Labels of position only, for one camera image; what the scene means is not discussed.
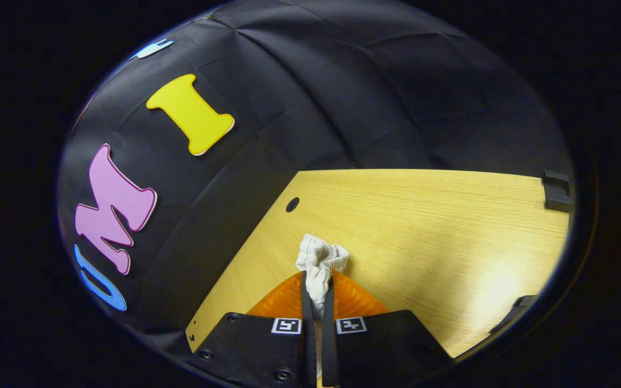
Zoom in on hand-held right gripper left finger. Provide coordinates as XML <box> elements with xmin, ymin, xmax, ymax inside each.
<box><xmin>183</xmin><ymin>271</ymin><xmax>318</xmax><ymax>388</ymax></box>

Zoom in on black angled bracket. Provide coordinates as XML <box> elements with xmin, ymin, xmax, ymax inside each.
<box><xmin>489</xmin><ymin>294</ymin><xmax>540</xmax><ymax>336</ymax></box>

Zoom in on white jeans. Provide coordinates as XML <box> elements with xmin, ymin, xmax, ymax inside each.
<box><xmin>295</xmin><ymin>233</ymin><xmax>350</xmax><ymax>325</ymax></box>

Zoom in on black backdrop cloth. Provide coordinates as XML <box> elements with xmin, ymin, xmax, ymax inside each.
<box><xmin>56</xmin><ymin>0</ymin><xmax>576</xmax><ymax>357</ymax></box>

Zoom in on black c-shaped bracket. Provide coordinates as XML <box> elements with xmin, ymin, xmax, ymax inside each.
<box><xmin>541</xmin><ymin>169</ymin><xmax>574</xmax><ymax>214</ymax></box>

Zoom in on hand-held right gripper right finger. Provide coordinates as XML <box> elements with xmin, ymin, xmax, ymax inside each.
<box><xmin>321</xmin><ymin>271</ymin><xmax>454</xmax><ymax>388</ymax></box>

